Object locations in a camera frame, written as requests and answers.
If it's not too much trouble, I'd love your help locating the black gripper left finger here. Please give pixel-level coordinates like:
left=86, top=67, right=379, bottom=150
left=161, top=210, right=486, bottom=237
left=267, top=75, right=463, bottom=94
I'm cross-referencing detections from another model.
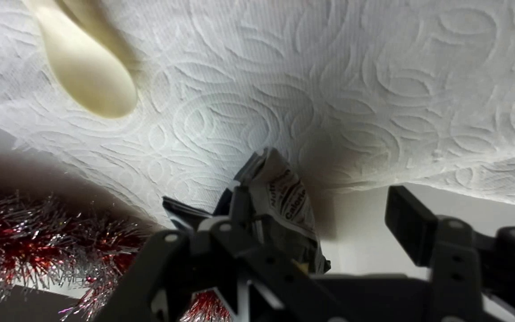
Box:
left=93, top=185, right=354, bottom=322

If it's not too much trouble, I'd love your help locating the red silver tinsel garland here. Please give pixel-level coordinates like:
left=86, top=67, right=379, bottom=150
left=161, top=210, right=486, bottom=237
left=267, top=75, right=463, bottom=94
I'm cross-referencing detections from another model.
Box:
left=0, top=171, right=236, bottom=322

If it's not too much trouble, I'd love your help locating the cream plastic spoon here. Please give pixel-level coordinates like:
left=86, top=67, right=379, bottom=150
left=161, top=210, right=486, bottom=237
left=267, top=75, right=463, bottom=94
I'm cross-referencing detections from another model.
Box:
left=22, top=0, right=140, bottom=119

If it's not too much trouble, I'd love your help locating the silver foil snack bag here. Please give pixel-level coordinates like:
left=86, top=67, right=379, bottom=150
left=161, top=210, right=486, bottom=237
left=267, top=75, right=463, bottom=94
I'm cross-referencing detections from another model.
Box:
left=161, top=146, right=333, bottom=275

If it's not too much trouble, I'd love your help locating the large white paper towel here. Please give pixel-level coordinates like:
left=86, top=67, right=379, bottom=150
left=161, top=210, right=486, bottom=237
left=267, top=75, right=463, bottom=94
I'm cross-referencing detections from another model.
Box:
left=0, top=0, right=515, bottom=228

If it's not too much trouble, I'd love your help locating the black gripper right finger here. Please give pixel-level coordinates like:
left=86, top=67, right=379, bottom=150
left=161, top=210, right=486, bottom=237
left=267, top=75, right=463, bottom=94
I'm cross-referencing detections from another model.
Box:
left=385, top=184, right=515, bottom=322

